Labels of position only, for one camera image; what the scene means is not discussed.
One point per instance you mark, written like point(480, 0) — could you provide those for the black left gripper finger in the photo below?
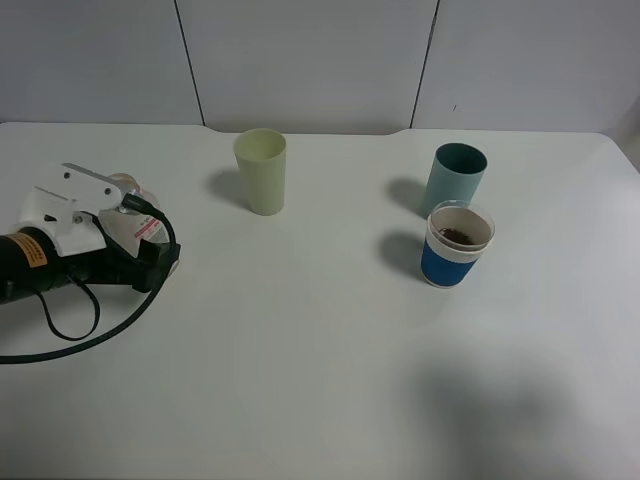
point(155, 262)

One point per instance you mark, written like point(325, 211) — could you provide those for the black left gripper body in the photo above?
point(86, 254)

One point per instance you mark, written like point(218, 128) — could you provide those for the translucent plastic drink bottle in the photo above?
point(123, 229)

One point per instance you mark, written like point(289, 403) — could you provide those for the blue sleeved glass cup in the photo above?
point(457, 235)

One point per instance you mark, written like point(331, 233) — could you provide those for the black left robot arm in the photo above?
point(30, 264)

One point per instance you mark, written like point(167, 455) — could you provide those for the pale green plastic cup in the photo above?
point(261, 157)

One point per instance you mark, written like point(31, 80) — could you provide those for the teal cylindrical cup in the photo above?
point(456, 172)

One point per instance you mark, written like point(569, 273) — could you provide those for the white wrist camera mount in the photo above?
point(64, 200)

